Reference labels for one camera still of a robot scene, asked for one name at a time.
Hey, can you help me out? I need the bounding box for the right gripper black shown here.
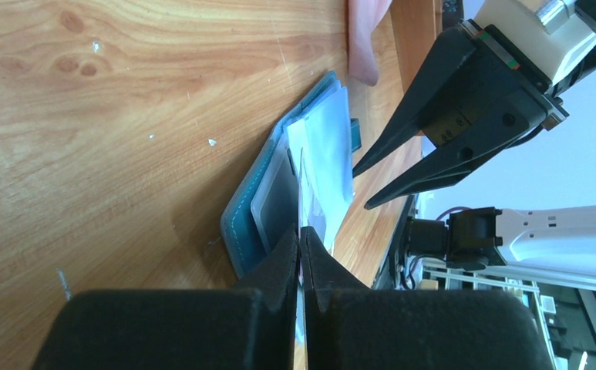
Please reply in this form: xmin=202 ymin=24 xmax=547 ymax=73
xmin=352 ymin=20 xmax=569 ymax=210

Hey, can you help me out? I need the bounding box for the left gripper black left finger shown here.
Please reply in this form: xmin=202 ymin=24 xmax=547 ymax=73
xmin=33 ymin=227 xmax=298 ymax=369

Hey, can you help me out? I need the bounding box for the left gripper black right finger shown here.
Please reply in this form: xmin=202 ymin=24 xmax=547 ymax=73
xmin=300 ymin=227 xmax=552 ymax=369

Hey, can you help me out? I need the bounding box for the black card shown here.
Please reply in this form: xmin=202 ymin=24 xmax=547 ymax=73
xmin=251 ymin=148 xmax=298 ymax=253

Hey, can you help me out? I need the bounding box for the blue leather card holder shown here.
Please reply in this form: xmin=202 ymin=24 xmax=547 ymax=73
xmin=221 ymin=71 xmax=361 ymax=278

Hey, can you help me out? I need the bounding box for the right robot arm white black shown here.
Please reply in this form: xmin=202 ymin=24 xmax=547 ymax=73
xmin=352 ymin=20 xmax=596 ymax=271

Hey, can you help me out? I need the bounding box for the wooden compartment tray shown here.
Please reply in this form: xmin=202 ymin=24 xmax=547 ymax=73
xmin=390 ymin=0 xmax=443 ymax=91

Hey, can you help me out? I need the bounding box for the pink cloth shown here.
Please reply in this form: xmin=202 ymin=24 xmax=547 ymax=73
xmin=348 ymin=0 xmax=392 ymax=86

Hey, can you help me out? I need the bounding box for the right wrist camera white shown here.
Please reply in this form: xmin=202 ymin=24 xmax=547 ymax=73
xmin=473 ymin=0 xmax=596 ymax=85

